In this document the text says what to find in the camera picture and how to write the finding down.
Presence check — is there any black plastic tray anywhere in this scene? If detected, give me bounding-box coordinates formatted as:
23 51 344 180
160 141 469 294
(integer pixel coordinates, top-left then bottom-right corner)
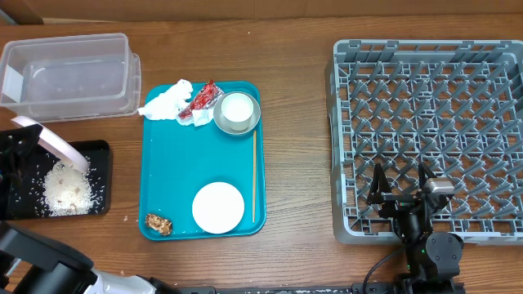
1 140 113 221

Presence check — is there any wooden chopstick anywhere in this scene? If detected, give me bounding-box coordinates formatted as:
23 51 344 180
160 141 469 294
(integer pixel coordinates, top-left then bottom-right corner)
252 130 257 223

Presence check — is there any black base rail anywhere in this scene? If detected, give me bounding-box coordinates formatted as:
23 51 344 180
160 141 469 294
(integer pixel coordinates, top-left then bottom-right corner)
177 282 466 294

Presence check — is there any red snack wrapper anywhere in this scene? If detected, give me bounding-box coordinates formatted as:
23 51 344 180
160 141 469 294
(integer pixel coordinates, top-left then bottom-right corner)
177 80 225 126

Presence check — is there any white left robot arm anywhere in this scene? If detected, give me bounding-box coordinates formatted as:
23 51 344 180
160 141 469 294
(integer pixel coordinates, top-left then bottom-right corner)
1 125 182 294

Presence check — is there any brown food scrap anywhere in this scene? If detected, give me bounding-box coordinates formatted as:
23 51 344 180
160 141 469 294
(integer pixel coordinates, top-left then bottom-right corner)
145 213 173 236

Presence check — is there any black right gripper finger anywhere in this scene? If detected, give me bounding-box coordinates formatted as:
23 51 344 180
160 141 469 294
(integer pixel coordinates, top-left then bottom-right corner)
418 162 436 192
367 163 391 204

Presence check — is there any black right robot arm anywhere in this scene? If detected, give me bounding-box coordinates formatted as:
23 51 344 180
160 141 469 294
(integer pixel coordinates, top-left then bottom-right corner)
362 163 465 293

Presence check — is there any grey saucer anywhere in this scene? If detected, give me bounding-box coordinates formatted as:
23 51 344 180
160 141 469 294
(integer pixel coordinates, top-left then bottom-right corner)
213 91 261 136

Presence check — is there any small white plate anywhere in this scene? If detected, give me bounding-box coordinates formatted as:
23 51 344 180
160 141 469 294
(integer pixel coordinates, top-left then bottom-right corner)
192 182 245 234

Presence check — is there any pile of white rice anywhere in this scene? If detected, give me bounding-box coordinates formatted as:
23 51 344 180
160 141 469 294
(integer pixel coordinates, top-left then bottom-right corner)
42 162 93 216

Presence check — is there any white napkin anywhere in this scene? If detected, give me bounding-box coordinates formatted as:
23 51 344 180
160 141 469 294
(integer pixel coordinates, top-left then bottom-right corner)
138 79 193 120

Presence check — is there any grey dishwasher rack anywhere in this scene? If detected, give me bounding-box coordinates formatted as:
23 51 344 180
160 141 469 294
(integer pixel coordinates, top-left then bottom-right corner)
325 39 522 246

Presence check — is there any white cup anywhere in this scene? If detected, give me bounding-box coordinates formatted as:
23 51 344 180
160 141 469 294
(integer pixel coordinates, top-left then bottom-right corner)
221 92 254 131

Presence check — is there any large white plate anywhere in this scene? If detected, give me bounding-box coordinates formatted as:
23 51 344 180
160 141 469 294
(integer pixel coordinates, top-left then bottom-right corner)
11 116 89 173

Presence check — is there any small white paper piece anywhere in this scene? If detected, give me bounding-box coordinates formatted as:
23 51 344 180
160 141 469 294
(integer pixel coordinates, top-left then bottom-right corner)
192 108 213 127

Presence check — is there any clear plastic bin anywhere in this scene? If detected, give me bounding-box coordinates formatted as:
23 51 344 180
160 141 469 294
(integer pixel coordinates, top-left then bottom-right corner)
1 33 141 123

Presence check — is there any teal serving tray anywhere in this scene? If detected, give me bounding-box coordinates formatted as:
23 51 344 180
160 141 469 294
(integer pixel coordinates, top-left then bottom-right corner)
138 80 268 242

